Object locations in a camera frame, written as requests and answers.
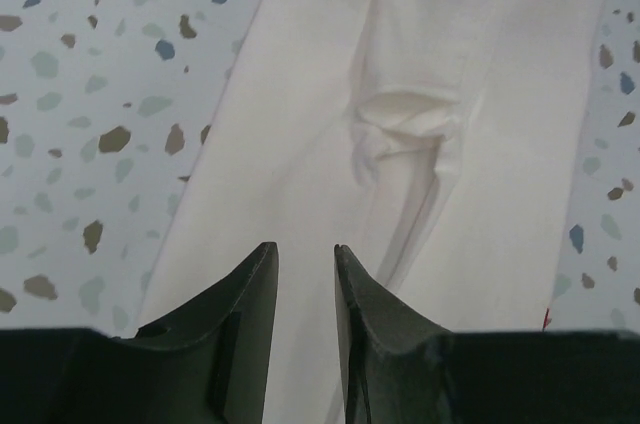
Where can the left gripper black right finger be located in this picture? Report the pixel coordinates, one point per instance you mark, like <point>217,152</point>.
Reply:
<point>397,366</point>

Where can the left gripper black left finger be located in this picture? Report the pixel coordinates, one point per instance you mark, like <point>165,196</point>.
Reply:
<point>204,362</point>

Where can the white coca-cola t shirt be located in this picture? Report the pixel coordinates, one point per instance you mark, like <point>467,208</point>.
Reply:
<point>343,122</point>

